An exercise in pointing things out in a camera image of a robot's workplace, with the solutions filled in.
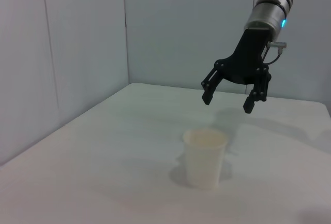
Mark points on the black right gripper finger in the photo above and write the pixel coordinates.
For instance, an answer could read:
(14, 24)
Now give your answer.
(210, 89)
(261, 89)

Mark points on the white paper cup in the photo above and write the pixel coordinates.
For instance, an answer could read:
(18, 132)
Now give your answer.
(204, 162)

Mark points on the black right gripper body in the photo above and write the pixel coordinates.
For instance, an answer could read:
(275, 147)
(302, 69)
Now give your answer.
(248, 58)

